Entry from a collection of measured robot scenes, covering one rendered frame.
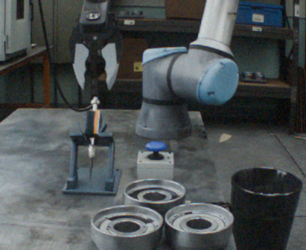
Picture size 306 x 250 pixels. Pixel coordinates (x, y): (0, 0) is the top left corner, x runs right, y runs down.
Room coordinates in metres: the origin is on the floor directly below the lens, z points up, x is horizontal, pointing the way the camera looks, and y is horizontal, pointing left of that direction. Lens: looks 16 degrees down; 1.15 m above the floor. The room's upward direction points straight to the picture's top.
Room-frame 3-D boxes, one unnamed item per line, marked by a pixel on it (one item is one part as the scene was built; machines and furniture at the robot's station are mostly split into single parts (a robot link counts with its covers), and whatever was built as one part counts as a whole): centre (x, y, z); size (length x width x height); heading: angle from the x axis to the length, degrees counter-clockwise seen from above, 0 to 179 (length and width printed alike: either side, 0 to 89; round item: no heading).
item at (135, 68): (4.35, -0.07, 0.64); 0.49 x 0.40 x 0.37; 90
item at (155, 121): (1.23, -0.12, 0.85); 0.15 x 0.15 x 0.10
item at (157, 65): (1.23, -0.12, 0.97); 0.13 x 0.12 x 0.14; 42
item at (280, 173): (1.79, -0.63, 0.21); 0.34 x 0.34 x 0.43
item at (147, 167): (0.89, -0.07, 0.82); 0.08 x 0.07 x 0.05; 175
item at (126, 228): (0.62, -0.01, 0.82); 0.10 x 0.10 x 0.04
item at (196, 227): (0.62, -0.12, 0.82); 0.10 x 0.10 x 0.04
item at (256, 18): (4.26, -1.26, 1.11); 0.52 x 0.38 x 0.22; 85
